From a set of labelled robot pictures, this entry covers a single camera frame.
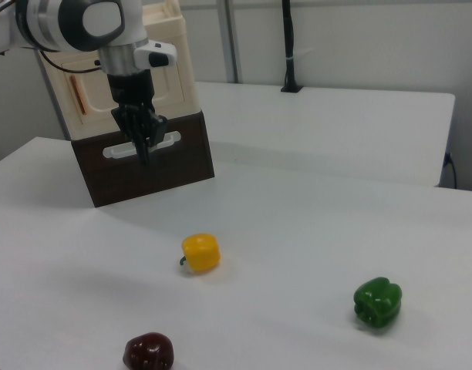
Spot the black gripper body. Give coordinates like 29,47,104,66
106,69,157,108

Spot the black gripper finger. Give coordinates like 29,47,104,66
110,101,151,167
147,112,169,148

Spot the cream cabinet door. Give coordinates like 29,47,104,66
62,53,187,125

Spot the cream plastic toy cabinet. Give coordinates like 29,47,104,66
34,0,204,142

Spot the dark brown drawer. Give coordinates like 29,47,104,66
71,110,216,209

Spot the yellow bell pepper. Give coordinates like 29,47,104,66
177,232,222,274

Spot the black mounting pole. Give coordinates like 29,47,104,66
281,0,298,89

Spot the dark red bell pepper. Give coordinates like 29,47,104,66
122,331,176,370

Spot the green bell pepper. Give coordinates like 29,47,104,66
352,276,403,329

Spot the white drawer handle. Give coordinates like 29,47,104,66
102,130,181,160

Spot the copper door handle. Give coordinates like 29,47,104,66
69,74,89,117

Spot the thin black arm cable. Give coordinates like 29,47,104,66
38,49,104,75

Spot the black power cable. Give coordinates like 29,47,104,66
444,152,459,190

